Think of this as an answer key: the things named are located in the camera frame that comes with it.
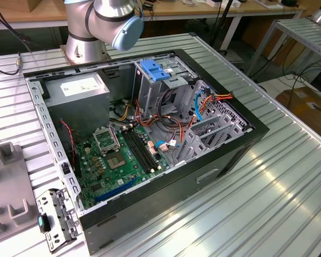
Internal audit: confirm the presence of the blue data wire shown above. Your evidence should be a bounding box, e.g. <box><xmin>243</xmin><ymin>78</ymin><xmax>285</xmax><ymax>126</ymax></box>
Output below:
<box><xmin>195</xmin><ymin>85</ymin><xmax>211</xmax><ymax>122</ymax></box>

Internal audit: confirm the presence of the small brown box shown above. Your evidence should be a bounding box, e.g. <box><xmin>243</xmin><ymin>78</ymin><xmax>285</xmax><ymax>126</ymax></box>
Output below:
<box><xmin>26</xmin><ymin>0</ymin><xmax>39</xmax><ymax>13</ymax></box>

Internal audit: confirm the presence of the black cable with metal connector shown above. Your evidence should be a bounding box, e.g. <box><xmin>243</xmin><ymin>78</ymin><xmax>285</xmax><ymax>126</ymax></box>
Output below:
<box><xmin>0</xmin><ymin>0</ymin><xmax>30</xmax><ymax>76</ymax></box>

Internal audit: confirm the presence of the short blue board wire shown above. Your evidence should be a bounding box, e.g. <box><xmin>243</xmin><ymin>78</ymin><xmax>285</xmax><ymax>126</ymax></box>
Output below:
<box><xmin>154</xmin><ymin>140</ymin><xmax>181</xmax><ymax>154</ymax></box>

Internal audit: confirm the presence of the black RAM slot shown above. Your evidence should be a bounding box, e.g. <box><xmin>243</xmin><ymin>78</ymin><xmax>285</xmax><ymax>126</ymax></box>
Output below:
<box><xmin>128</xmin><ymin>127</ymin><xmax>158</xmax><ymax>171</ymax></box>
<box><xmin>122</xmin><ymin>128</ymin><xmax>152</xmax><ymax>173</ymax></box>
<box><xmin>125</xmin><ymin>128</ymin><xmax>155</xmax><ymax>172</ymax></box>
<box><xmin>132</xmin><ymin>127</ymin><xmax>162</xmax><ymax>169</ymax></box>

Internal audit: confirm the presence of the CPU socket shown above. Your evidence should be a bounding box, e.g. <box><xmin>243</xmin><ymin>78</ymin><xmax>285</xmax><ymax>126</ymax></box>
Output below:
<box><xmin>104</xmin><ymin>152</ymin><xmax>128</xmax><ymax>171</ymax></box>

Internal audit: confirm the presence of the brown cardboard box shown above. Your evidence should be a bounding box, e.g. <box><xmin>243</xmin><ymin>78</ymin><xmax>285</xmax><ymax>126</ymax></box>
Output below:
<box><xmin>274</xmin><ymin>86</ymin><xmax>321</xmax><ymax>138</ymax></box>

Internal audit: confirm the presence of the orange red power wire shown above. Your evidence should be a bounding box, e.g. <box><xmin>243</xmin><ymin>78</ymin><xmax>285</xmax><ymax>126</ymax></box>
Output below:
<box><xmin>198</xmin><ymin>92</ymin><xmax>235</xmax><ymax>113</ymax></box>

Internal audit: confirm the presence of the black open PC case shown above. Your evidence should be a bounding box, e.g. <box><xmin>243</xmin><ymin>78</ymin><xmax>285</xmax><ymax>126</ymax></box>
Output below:
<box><xmin>23</xmin><ymin>49</ymin><xmax>270</xmax><ymax>255</ymax></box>

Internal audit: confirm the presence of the grey metal slot retainer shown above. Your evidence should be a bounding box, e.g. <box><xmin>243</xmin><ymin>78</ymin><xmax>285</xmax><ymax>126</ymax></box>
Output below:
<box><xmin>35</xmin><ymin>187</ymin><xmax>81</xmax><ymax>254</ymax></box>

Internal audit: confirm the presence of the metal socket cover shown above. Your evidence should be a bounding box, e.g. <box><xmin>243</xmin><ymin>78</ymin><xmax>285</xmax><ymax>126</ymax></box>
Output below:
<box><xmin>92</xmin><ymin>126</ymin><xmax>121</xmax><ymax>156</ymax></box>

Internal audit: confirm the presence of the red black fan wire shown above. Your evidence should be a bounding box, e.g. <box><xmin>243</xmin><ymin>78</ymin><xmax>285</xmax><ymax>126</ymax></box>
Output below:
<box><xmin>59</xmin><ymin>119</ymin><xmax>77</xmax><ymax>164</ymax></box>

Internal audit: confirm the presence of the yellow black power wire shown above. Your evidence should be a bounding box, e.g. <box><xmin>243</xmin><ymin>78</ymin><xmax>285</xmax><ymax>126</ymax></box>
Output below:
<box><xmin>109</xmin><ymin>103</ymin><xmax>137</xmax><ymax>122</ymax></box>

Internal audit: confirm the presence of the green motherboard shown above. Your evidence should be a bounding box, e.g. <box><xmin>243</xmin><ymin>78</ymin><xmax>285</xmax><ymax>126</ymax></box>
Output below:
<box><xmin>74</xmin><ymin>124</ymin><xmax>172</xmax><ymax>211</ymax></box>

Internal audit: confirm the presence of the grey power supply unit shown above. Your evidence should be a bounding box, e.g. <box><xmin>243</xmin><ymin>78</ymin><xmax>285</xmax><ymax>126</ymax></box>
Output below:
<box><xmin>42</xmin><ymin>72</ymin><xmax>111</xmax><ymax>138</ymax></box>

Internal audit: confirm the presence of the thick black cable bundle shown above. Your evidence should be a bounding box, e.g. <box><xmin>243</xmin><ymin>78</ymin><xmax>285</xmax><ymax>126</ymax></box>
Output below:
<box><xmin>156</xmin><ymin>88</ymin><xmax>184</xmax><ymax>128</ymax></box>

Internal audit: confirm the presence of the long wooden desk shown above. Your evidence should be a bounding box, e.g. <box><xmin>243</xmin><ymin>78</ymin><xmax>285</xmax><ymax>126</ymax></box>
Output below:
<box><xmin>0</xmin><ymin>0</ymin><xmax>307</xmax><ymax>51</ymax></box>

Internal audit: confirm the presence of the metal slat side table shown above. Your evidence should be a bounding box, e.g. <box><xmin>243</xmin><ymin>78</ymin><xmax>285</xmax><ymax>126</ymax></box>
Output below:
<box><xmin>246</xmin><ymin>17</ymin><xmax>321</xmax><ymax>78</ymax></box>

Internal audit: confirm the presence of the blue expansion slot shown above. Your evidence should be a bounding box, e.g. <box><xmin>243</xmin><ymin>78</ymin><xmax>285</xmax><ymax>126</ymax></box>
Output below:
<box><xmin>94</xmin><ymin>177</ymin><xmax>139</xmax><ymax>203</ymax></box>

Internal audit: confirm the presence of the grey metal drive cage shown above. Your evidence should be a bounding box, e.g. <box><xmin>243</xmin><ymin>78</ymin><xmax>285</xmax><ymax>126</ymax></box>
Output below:
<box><xmin>132</xmin><ymin>55</ymin><xmax>199</xmax><ymax>122</ymax></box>

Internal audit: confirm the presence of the grey parts rack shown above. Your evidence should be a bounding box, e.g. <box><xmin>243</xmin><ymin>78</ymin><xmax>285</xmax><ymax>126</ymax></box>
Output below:
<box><xmin>0</xmin><ymin>143</ymin><xmax>41</xmax><ymax>247</ymax></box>

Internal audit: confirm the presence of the black teal latch tab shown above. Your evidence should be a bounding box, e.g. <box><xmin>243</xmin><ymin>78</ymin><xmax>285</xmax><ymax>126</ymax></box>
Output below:
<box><xmin>37</xmin><ymin>213</ymin><xmax>51</xmax><ymax>232</ymax></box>

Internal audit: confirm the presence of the blue plastic drive latch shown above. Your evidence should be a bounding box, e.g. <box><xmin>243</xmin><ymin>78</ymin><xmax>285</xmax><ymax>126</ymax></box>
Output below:
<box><xmin>140</xmin><ymin>59</ymin><xmax>171</xmax><ymax>82</ymax></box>

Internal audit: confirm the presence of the red orange wire harness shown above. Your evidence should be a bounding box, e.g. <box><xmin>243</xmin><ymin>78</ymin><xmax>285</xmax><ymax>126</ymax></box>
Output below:
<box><xmin>135</xmin><ymin>99</ymin><xmax>197</xmax><ymax>147</ymax></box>

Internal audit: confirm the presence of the grey metal disk bay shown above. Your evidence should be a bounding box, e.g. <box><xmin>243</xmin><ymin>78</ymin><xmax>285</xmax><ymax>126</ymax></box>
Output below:
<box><xmin>173</xmin><ymin>79</ymin><xmax>254</xmax><ymax>167</ymax></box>

